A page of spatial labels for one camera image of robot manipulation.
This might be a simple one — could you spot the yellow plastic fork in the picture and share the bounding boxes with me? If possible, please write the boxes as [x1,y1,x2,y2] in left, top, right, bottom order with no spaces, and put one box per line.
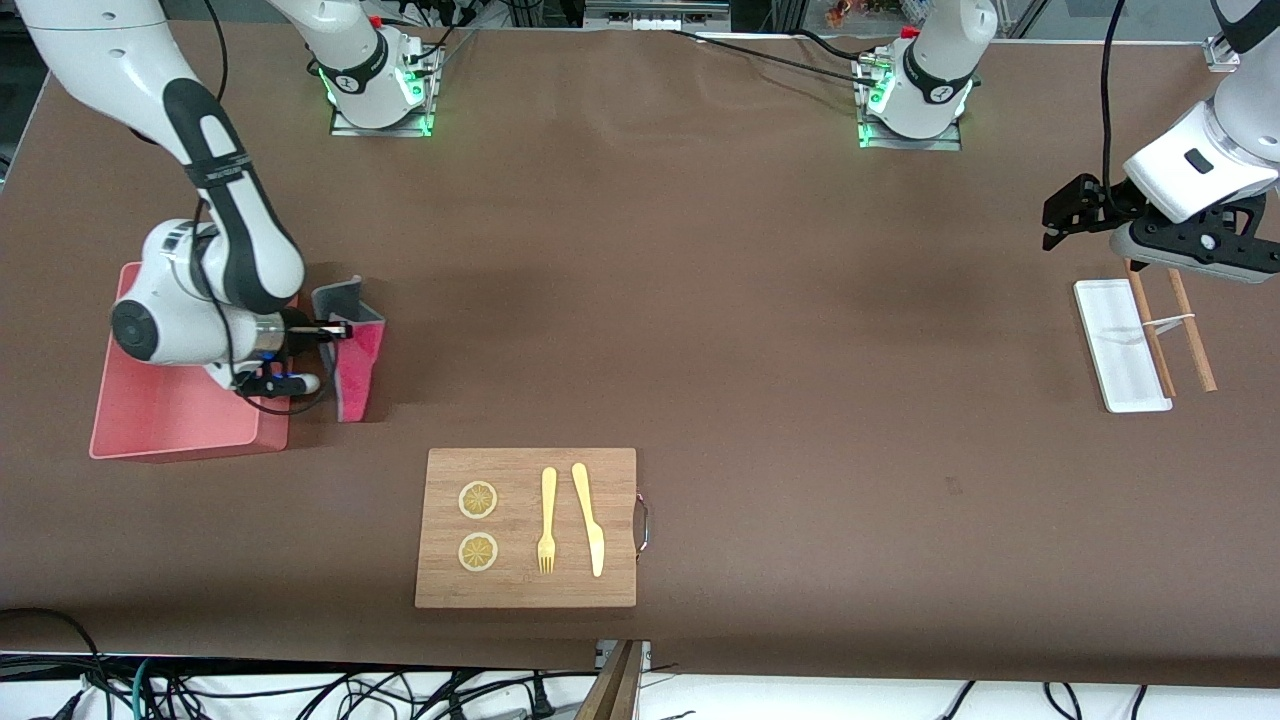
[537,467,559,576]

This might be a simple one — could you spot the yellow plastic knife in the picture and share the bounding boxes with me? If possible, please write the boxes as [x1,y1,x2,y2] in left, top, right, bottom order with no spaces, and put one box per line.
[571,462,606,579]

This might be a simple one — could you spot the wooden beam under table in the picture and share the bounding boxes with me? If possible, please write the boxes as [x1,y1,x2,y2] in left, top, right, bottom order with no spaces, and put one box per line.
[575,640,646,720]

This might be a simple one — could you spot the black looped floor cable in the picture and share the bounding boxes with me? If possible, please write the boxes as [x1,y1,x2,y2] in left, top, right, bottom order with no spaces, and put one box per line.
[0,607,113,720]

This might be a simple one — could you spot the pink plastic bin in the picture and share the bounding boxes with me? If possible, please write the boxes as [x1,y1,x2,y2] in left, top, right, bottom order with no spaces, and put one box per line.
[88,262,301,463]

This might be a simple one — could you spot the white power strip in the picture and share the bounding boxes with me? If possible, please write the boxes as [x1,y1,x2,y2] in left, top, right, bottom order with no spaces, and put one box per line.
[584,0,733,31]

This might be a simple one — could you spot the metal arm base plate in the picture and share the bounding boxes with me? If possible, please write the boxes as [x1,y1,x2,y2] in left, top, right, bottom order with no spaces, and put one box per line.
[858,55,963,151]
[330,40,443,138]

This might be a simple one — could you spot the black cable on table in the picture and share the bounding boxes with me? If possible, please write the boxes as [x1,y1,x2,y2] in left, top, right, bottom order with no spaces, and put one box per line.
[668,28,883,87]

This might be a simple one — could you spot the wooden chopsticks pair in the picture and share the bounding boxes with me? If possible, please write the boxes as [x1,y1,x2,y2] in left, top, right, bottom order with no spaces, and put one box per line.
[1166,268,1219,393]

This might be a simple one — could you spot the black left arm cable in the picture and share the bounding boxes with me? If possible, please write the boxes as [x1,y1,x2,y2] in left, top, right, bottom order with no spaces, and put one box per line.
[1099,0,1133,193]

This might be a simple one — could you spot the teal cable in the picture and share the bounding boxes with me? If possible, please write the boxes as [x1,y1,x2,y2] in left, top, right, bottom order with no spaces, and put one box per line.
[130,657,163,720]

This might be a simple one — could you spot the wooden cutting board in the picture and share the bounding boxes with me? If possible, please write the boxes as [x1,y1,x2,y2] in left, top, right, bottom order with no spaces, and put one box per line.
[414,447,651,609]

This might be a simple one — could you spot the white rack base tray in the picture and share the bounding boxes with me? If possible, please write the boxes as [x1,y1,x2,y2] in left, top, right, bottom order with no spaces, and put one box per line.
[1074,280,1173,414]

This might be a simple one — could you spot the pink and grey cloth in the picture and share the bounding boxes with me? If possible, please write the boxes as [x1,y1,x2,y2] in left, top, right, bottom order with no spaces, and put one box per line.
[312,275,388,423]

